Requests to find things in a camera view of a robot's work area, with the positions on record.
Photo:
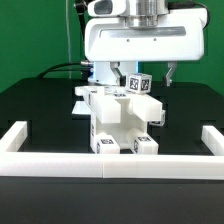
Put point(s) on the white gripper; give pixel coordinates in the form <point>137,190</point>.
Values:
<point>144,30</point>

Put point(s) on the white chair back piece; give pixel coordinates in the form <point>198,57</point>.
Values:
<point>108,102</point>

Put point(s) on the white chair seat piece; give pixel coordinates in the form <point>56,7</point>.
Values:
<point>115,131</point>

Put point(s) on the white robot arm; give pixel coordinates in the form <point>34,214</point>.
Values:
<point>102,72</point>

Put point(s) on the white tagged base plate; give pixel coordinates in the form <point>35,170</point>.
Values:
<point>81,108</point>

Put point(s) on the white U-shaped fence frame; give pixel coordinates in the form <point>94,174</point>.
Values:
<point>13,162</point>

